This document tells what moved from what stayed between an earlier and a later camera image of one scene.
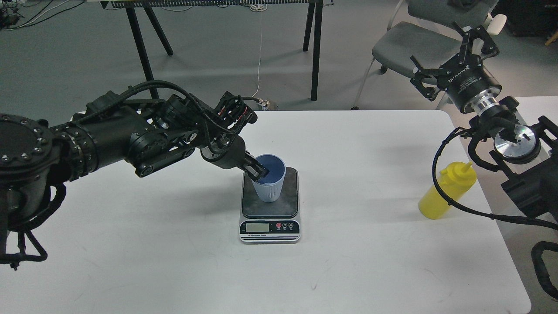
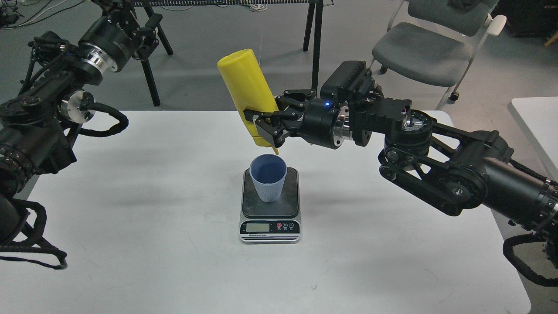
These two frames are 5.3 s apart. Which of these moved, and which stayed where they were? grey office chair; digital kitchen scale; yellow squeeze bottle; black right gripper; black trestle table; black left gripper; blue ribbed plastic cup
Moved: yellow squeeze bottle; black right gripper; black left gripper
Stayed: grey office chair; black trestle table; blue ribbed plastic cup; digital kitchen scale
